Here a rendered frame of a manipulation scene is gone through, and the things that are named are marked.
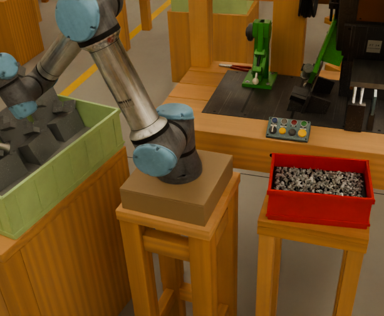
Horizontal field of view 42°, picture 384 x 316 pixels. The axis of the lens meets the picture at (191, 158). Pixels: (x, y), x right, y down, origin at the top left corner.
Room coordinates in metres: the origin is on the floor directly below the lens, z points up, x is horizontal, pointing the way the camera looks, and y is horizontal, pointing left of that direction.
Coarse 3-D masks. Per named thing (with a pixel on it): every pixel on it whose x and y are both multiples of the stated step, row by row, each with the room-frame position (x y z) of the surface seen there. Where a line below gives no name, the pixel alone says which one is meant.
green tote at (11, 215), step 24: (96, 120) 1.76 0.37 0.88; (72, 144) 1.46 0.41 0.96; (96, 144) 1.57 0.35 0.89; (120, 144) 1.68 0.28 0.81; (48, 168) 1.35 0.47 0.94; (72, 168) 1.44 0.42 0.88; (96, 168) 1.55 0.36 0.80; (24, 192) 1.25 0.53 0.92; (48, 192) 1.33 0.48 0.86; (0, 216) 1.20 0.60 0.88; (24, 216) 1.23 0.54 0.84
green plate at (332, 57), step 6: (336, 24) 1.70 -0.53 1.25; (330, 30) 1.69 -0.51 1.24; (330, 36) 1.69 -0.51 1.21; (324, 42) 1.70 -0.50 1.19; (330, 42) 1.70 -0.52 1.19; (324, 48) 1.69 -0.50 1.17; (330, 48) 1.70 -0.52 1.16; (324, 54) 1.70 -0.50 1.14; (330, 54) 1.70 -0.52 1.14; (336, 54) 1.69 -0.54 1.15; (318, 60) 1.70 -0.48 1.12; (324, 60) 1.70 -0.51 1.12; (330, 60) 1.69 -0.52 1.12; (336, 60) 1.69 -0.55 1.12
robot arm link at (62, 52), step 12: (120, 0) 1.30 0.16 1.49; (60, 36) 1.39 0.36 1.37; (60, 48) 1.38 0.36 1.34; (72, 48) 1.37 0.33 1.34; (48, 60) 1.40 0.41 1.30; (60, 60) 1.38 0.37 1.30; (72, 60) 1.41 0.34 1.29; (36, 72) 1.41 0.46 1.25; (48, 72) 1.40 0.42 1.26; (60, 72) 1.41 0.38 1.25; (48, 84) 1.42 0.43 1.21
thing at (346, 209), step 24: (288, 168) 1.38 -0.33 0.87; (312, 168) 1.37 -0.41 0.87; (336, 168) 1.35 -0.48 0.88; (360, 168) 1.33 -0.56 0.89; (288, 192) 1.19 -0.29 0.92; (312, 192) 1.22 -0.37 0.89; (336, 192) 1.23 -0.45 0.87; (360, 192) 1.22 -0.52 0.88; (288, 216) 1.19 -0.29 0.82; (312, 216) 1.17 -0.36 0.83; (336, 216) 1.16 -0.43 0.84; (360, 216) 1.14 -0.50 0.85
